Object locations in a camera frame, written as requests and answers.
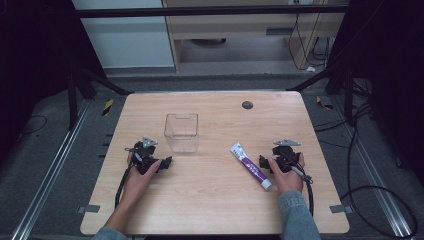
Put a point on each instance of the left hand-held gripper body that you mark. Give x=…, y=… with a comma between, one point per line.
x=144, y=154

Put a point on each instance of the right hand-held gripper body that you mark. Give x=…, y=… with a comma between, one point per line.
x=285, y=156

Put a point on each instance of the purple and white toothpaste tube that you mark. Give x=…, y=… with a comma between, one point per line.
x=250, y=165

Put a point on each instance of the clear plastic container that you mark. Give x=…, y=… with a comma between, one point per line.
x=181, y=133

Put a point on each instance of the person's right hand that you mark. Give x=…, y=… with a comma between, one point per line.
x=290, y=181

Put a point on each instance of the person's left hand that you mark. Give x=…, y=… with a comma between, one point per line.
x=138, y=185

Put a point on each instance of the grey table grommet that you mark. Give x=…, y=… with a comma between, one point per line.
x=247, y=105

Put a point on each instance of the yellow and black tape strip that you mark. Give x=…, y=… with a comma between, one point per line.
x=107, y=107
x=324, y=103

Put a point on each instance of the black metal stand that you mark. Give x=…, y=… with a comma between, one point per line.
x=75, y=96
x=346, y=90

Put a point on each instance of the white plug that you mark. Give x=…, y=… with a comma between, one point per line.
x=310, y=69

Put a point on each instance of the white cabinet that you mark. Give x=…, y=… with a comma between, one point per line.
x=126, y=41

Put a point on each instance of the wooden desk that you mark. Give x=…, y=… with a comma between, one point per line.
x=233, y=28

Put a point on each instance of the black curtain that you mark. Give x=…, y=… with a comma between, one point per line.
x=30, y=66
x=393, y=73

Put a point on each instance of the grey table bracket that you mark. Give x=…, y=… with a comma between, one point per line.
x=340, y=209
x=89, y=209

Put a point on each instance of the aluminium floor rail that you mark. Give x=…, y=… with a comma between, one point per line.
x=376, y=173
x=46, y=173

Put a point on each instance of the black frame crossbar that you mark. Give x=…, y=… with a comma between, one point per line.
x=200, y=11

